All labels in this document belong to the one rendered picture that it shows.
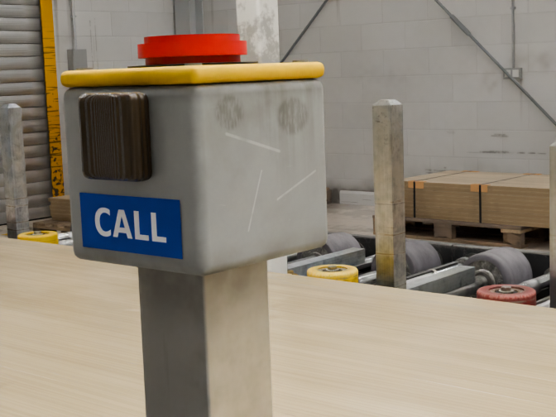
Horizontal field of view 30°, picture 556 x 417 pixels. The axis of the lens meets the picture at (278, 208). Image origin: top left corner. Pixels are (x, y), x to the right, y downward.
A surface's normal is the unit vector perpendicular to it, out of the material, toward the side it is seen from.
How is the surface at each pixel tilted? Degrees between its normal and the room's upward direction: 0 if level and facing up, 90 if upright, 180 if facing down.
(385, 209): 90
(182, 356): 90
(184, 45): 90
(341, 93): 90
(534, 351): 0
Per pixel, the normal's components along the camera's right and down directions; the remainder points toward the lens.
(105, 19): 0.76, 0.06
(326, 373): -0.04, -0.99
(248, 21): -0.65, 0.12
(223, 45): 0.61, 0.08
